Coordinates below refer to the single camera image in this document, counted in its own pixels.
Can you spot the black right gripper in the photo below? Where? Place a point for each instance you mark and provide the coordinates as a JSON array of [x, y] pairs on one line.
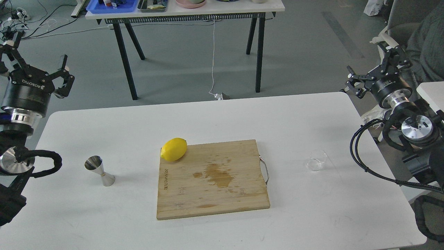
[[384, 83]]

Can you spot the small clear glass cup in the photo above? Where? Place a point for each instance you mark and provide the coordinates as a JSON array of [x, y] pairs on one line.
[[316, 160]]

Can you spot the grey metal tray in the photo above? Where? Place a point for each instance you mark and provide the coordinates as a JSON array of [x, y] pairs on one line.
[[152, 6]]

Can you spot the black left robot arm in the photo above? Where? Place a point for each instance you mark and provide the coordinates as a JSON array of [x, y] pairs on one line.
[[18, 161]]

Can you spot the bamboo cutting board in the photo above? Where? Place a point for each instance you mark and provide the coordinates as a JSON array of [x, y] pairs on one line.
[[212, 179]]

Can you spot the white office chair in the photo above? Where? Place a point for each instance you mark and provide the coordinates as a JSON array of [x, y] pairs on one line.
[[417, 26]]

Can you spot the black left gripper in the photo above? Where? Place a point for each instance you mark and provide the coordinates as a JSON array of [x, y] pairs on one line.
[[31, 88]]

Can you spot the white background table black legs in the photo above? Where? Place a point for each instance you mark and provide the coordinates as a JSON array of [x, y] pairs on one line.
[[211, 11]]

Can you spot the pink plate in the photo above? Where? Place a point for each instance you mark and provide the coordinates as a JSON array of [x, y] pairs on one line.
[[190, 4]]

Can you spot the steel double jigger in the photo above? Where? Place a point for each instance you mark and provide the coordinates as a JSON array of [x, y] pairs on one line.
[[95, 164]]

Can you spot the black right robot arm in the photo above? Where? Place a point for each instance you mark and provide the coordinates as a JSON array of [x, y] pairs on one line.
[[412, 128]]

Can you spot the yellow lemon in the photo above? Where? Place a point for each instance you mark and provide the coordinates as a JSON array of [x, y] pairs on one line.
[[173, 149]]

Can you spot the blue plastic tray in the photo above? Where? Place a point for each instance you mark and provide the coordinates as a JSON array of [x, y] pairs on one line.
[[111, 6]]

